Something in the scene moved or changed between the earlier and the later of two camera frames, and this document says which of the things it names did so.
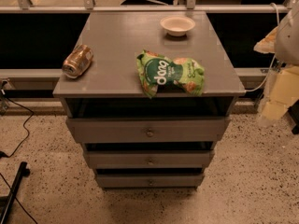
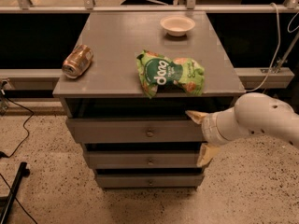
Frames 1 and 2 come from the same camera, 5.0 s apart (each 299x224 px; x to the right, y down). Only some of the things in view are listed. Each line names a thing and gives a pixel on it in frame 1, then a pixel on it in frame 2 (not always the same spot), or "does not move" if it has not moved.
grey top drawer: [148, 130] does not move
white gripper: [288, 41] -> [209, 129]
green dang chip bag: [183, 74] does not move
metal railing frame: [21, 4] does not move
